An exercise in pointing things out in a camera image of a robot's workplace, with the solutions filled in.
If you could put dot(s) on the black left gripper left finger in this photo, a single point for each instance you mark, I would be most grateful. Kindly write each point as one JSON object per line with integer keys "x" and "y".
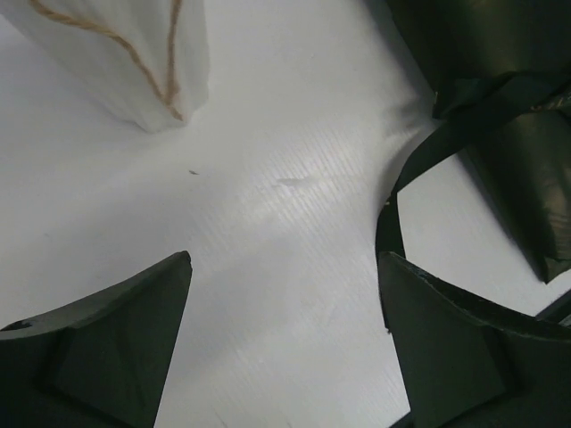
{"x": 101, "y": 361}

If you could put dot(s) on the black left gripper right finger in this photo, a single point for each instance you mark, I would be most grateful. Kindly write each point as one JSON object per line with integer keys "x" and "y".
{"x": 469, "y": 362}

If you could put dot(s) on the black paper flower wrap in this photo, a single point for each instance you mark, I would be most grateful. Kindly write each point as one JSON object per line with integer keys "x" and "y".
{"x": 500, "y": 71}

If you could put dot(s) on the black ribbon gold lettering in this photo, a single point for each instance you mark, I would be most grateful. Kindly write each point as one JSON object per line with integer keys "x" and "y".
{"x": 471, "y": 108}

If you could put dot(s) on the white ribbed ceramic vase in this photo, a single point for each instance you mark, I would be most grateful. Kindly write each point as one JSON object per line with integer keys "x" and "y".
{"x": 146, "y": 62}

